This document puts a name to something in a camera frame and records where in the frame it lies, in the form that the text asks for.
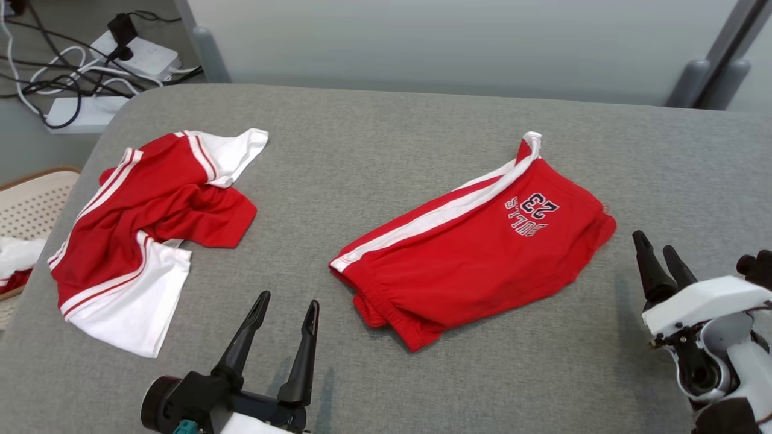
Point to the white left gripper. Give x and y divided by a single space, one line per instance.
265 413

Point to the red and white jersey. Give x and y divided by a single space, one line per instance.
139 217

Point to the white power strip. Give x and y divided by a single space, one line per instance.
145 54
84 114

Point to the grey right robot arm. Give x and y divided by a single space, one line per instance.
754 361

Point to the grey single partition foot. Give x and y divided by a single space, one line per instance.
208 51

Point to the grey partition post with feet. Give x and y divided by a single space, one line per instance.
711 72

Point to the black power adapter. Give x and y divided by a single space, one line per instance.
122 33

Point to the beige perforated laundry basket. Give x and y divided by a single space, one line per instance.
36 205

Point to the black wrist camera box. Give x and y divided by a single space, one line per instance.
757 268
202 392

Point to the white and red garment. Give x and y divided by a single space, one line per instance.
18 256

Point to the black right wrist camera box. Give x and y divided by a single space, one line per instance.
757 268

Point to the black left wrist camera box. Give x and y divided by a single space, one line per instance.
202 392

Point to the teal left camera connector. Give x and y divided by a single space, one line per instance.
186 428

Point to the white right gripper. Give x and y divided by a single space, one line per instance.
705 301

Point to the red shorts with 23 print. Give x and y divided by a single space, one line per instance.
470 259

